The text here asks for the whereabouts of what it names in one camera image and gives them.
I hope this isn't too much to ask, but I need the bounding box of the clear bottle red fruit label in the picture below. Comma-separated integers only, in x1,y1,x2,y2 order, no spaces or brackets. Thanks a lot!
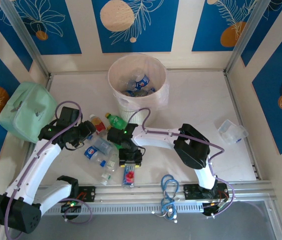
122,163,136,188

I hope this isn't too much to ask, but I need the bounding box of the clear bottle pale blue label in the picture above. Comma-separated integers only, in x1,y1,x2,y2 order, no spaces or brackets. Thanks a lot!
88,134,115,155

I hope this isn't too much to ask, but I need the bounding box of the cream plastic waste bin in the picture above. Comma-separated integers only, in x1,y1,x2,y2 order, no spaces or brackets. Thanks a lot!
107,53,169,126

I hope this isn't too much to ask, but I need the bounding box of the orange drink bottle red label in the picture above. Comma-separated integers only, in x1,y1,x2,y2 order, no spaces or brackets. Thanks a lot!
89,114,107,136

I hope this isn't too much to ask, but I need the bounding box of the clear bottle green white label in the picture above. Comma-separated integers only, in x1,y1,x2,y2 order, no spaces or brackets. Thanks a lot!
105,154,119,173

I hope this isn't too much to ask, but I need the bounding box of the crumpled green Sprite bottle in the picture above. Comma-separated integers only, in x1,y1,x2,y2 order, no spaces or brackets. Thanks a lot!
105,112,128,130

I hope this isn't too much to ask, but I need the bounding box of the small clear bottle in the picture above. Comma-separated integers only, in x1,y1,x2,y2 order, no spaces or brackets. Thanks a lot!
100,171,112,186

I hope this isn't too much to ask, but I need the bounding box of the clear Pepsi-logo bottle blue cap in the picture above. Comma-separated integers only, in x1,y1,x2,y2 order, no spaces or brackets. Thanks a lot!
83,145,107,168

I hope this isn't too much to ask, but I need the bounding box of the mint green zip bag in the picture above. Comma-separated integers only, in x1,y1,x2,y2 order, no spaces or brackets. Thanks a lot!
0,81,58,144

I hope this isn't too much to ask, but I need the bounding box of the clear plastic container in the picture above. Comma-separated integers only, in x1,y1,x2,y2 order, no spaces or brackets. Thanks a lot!
217,119,246,146

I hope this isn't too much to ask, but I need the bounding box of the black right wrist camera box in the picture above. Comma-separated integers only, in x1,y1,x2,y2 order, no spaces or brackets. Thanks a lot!
119,149,143,164

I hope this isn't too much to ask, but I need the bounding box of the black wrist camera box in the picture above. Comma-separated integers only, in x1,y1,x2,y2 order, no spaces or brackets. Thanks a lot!
59,106,81,126
119,149,143,164

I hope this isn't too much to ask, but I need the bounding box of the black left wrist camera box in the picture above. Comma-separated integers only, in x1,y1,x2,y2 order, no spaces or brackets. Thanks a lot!
59,106,81,126

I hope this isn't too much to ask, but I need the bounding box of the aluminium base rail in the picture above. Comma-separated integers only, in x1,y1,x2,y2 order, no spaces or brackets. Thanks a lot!
2,181,278,206

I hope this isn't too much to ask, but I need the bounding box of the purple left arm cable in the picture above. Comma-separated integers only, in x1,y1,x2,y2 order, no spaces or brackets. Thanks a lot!
4,100,93,240

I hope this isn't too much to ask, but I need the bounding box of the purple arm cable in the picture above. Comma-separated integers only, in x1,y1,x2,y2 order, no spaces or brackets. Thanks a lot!
4,100,93,240
127,107,235,217

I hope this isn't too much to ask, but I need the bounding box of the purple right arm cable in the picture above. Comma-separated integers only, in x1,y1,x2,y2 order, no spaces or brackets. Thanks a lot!
127,107,235,217

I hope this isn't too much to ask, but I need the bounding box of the grey slotted cable duct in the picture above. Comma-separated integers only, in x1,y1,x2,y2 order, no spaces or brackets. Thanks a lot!
12,201,205,216

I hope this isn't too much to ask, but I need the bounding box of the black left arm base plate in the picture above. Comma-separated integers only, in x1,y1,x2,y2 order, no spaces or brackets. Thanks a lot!
75,185,97,204

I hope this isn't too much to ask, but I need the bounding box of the coiled blue cable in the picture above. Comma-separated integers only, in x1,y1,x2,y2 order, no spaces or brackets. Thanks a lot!
160,174,181,222

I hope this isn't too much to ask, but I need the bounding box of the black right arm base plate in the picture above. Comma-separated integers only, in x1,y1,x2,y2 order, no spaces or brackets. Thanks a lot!
182,183,229,202

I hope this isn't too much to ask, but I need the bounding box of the left base wire bundle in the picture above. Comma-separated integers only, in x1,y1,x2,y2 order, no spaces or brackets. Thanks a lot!
60,197,84,210

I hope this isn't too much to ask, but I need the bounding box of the base wire bundle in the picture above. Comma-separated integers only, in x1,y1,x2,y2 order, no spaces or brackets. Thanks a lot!
202,199,231,218
60,197,84,210

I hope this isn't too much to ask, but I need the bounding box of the thin white cable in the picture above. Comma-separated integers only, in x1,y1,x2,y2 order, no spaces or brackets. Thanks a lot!
152,209,179,224

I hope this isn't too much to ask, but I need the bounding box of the right base wire bundle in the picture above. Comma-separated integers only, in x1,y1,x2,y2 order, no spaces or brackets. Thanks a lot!
202,199,231,218

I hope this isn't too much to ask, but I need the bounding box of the aluminium left frame post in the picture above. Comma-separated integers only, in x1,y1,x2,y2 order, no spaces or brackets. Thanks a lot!
0,0,50,78

